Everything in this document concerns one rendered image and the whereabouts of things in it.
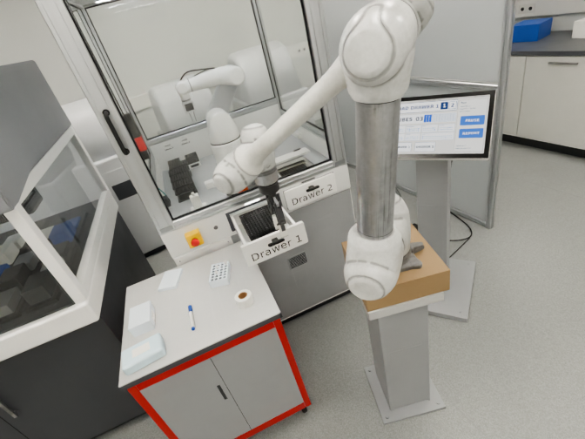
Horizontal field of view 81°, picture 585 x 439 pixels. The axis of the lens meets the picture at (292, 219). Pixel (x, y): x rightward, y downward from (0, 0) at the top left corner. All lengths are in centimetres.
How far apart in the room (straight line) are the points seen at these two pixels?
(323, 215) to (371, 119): 120
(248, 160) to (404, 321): 86
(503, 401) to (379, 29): 173
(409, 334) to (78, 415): 166
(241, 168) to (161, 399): 96
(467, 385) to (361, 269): 119
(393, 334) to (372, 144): 87
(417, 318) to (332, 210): 79
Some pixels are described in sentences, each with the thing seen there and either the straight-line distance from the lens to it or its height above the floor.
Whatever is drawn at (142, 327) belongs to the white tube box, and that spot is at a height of 79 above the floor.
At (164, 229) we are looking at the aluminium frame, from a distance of 175.
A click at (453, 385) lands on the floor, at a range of 203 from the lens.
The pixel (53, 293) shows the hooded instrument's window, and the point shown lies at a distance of 166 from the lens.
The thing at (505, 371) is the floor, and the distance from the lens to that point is 212.
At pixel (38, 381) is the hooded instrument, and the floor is 57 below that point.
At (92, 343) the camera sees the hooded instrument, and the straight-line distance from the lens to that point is 190.
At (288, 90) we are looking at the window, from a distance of 168.
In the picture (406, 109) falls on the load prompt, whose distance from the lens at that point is 189.
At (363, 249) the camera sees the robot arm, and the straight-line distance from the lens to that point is 97.
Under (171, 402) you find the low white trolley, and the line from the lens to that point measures 159.
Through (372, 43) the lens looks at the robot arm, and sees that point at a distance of 70.
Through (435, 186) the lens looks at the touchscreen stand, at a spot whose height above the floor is 74.
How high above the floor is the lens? 173
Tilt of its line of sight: 32 degrees down
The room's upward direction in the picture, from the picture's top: 15 degrees counter-clockwise
